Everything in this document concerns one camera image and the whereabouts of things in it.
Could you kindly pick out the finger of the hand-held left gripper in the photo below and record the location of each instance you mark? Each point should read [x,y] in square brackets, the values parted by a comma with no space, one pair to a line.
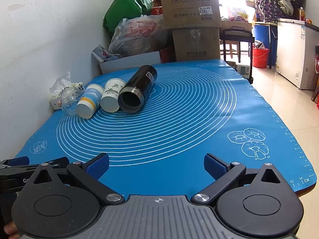
[56,162]
[19,160]

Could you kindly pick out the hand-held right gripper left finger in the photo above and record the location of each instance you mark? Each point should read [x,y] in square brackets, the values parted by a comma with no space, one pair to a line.
[97,166]

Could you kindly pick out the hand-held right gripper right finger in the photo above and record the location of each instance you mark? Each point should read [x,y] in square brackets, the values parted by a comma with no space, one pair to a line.
[214,166]

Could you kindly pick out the clear plastic cup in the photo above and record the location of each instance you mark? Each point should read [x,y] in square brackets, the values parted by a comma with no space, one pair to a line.
[68,102]

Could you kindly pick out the white blue yellow cup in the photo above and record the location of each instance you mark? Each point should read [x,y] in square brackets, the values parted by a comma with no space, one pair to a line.
[88,102]

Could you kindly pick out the white floral paper cup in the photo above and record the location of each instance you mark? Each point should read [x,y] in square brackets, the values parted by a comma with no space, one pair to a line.
[112,95]

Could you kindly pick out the black thermos cup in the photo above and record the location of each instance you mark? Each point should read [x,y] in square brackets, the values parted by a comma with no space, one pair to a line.
[139,84]

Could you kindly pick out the person's left hand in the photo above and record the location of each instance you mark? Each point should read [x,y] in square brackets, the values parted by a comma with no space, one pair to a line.
[9,229]

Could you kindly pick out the blue silicone baking mat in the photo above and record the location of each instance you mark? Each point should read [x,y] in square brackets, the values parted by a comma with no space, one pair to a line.
[174,129]

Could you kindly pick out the white tissue pack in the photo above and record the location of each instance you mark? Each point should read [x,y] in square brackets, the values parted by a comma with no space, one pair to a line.
[58,84]

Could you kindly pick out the small white appliance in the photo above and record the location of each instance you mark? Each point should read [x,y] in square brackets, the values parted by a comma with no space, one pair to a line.
[243,69]

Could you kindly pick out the white flat cardboard box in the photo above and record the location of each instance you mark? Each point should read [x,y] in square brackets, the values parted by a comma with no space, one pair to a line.
[129,61]

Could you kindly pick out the small printed paper box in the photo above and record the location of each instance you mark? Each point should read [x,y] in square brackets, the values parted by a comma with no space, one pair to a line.
[102,53]

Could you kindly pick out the red bucket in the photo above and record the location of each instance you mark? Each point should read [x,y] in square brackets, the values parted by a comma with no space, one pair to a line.
[260,58]

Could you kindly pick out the red box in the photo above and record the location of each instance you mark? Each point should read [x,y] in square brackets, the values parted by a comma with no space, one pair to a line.
[167,54]

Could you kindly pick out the wooden chair leg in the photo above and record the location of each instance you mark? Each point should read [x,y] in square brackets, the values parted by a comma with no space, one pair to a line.
[316,94]

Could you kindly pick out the black chair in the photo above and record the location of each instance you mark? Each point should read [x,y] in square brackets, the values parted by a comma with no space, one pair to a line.
[236,39]

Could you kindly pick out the white chest freezer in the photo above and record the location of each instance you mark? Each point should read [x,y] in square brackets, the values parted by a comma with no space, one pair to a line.
[291,52]

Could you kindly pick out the clear bag with red contents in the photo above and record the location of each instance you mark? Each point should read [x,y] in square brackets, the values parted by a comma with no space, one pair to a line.
[139,34]

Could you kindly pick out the blue plastic barrel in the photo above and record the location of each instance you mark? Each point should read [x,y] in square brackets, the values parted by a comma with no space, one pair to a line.
[264,33]

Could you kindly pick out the green plastic bag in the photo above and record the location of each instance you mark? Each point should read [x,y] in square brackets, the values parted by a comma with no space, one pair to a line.
[124,7]

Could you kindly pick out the large brown cardboard box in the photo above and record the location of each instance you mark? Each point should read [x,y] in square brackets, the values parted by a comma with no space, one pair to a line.
[189,2]

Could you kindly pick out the purple floral bag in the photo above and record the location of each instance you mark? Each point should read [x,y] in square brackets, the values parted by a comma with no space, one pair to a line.
[268,8]

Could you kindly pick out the orange bottle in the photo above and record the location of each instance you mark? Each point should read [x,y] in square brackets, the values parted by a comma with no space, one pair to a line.
[302,14]

